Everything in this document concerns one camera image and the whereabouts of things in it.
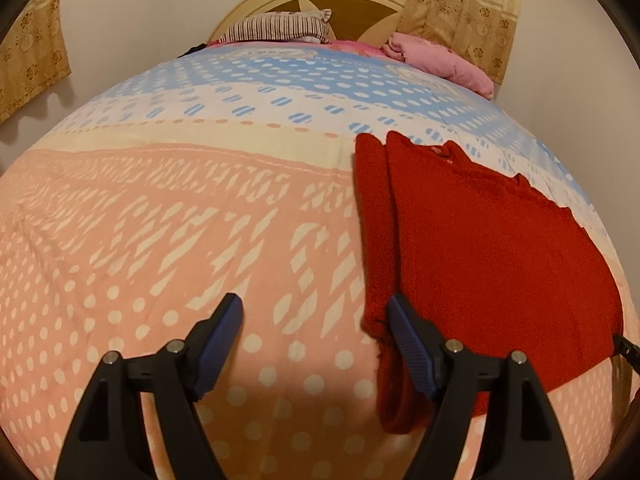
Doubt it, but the striped pillow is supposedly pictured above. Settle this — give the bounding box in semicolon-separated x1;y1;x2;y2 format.
216;9;333;45

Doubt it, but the cream wooden headboard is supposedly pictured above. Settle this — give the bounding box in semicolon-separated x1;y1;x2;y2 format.
207;0;411;47

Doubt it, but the bed with polka dot sheet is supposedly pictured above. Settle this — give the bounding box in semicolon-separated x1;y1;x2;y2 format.
0;40;636;480

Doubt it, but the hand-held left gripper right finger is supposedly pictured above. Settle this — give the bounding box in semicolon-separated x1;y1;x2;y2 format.
387;293;576;480

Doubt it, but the beige floral curtain panel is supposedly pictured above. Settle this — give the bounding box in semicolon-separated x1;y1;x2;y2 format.
397;0;527;86

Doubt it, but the pink folded blanket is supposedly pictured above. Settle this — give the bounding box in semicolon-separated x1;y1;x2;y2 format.
381;32;495;100

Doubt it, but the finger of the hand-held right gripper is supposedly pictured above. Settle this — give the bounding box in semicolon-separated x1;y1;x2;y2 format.
611;333;640;376

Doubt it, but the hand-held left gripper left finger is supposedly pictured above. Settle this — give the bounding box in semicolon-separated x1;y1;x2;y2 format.
54;292;245;480

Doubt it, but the beige floral side curtain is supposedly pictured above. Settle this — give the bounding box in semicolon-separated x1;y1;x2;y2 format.
0;0;71;123

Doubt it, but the red embroidered sweater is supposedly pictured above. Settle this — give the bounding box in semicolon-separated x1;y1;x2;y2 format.
354;131;626;435

